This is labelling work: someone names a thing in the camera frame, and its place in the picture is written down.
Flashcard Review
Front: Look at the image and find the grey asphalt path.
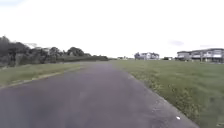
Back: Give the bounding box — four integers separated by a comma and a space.
0, 61, 201, 128

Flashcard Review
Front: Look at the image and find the row of trees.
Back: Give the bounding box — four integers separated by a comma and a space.
0, 35, 110, 68

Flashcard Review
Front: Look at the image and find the grass strip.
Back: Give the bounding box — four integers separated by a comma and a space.
0, 61, 88, 88

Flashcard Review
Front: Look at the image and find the grass field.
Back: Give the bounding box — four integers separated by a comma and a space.
109, 59, 224, 128

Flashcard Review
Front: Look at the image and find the long pale building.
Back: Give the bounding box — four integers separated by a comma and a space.
175, 48, 224, 64

